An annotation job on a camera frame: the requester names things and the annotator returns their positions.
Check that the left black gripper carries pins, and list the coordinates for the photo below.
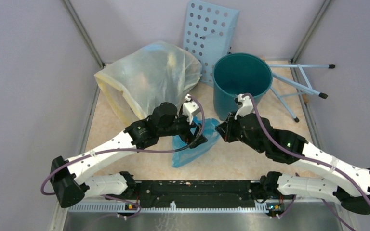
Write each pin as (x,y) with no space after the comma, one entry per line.
(188,136)

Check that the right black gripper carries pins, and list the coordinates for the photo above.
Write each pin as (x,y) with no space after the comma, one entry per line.
(225,129)

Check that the blue plastic trash bag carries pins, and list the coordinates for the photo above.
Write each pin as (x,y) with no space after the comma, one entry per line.
(184,157)

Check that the teal plastic trash bin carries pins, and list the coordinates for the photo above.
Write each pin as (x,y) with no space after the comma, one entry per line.
(235,74)

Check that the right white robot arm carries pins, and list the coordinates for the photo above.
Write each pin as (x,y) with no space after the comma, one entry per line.
(336,181)

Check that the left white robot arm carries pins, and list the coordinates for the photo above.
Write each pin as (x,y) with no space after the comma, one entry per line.
(73,179)

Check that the translucent white bag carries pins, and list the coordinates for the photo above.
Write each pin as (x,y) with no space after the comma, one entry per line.
(137,83)

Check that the light blue perforated stool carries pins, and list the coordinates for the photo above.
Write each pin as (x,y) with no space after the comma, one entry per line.
(208,34)

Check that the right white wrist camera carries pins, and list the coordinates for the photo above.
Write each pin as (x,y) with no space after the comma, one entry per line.
(245,105)

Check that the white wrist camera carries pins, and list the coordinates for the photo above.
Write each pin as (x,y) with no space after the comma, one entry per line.
(190,108)
(245,105)

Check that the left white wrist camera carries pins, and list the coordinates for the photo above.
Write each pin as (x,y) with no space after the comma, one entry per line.
(190,108)

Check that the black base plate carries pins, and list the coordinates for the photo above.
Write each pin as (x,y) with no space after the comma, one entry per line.
(199,194)

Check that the white cable duct strip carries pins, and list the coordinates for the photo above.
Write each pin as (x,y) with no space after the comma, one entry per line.
(120,207)

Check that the right aluminium frame post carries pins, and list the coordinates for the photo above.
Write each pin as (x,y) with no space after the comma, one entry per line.
(311,30)

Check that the aluminium frame post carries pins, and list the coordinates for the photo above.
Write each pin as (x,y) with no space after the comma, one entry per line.
(83,32)
(311,30)

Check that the left aluminium frame post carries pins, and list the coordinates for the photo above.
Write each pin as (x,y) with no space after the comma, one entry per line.
(83,32)

